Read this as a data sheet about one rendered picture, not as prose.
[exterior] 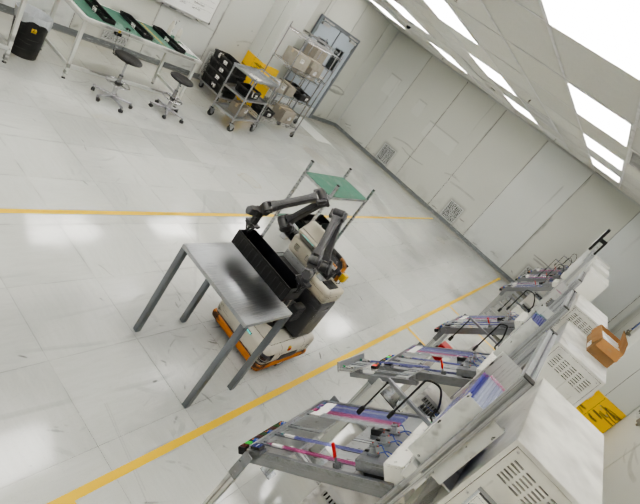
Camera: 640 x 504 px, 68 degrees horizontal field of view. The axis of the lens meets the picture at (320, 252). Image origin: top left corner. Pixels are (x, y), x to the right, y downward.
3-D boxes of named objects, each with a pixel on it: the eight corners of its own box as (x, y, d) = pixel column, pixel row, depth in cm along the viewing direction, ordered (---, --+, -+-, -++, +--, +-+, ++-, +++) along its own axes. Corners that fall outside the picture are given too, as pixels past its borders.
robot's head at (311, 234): (313, 229, 347) (314, 217, 334) (331, 248, 339) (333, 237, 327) (298, 239, 342) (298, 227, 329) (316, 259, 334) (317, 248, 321)
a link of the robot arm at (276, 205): (327, 204, 317) (323, 191, 322) (327, 200, 312) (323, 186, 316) (264, 217, 313) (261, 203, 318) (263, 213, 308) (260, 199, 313)
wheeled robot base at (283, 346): (261, 303, 438) (275, 284, 428) (303, 355, 414) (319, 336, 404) (208, 314, 381) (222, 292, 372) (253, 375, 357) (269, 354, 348)
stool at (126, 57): (83, 87, 580) (102, 41, 555) (120, 96, 624) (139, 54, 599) (102, 109, 562) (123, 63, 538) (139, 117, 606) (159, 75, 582)
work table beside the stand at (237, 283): (183, 318, 366) (233, 242, 335) (233, 389, 340) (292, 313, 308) (132, 328, 328) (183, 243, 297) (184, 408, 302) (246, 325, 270)
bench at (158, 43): (33, 46, 587) (55, -16, 556) (153, 82, 740) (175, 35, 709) (60, 79, 561) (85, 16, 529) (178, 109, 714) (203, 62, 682)
